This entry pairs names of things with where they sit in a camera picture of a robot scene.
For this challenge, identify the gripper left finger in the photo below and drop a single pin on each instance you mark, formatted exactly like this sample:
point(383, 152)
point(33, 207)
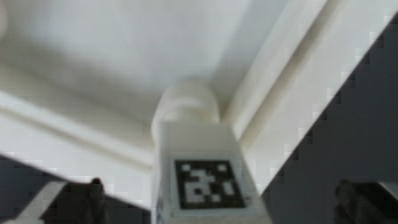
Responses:
point(68, 203)

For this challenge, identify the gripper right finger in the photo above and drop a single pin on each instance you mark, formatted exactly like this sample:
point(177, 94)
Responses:
point(367, 203)

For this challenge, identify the white leg with screw tip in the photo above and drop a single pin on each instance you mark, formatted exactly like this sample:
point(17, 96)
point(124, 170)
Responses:
point(205, 192)

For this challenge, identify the white square table top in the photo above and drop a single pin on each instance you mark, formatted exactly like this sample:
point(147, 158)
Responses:
point(95, 53)

